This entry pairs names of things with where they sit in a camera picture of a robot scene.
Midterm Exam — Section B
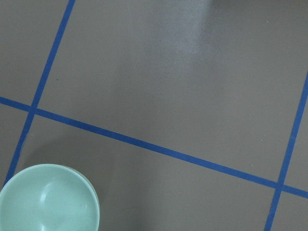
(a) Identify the green bowl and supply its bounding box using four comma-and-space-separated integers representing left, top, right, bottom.
0, 164, 100, 231

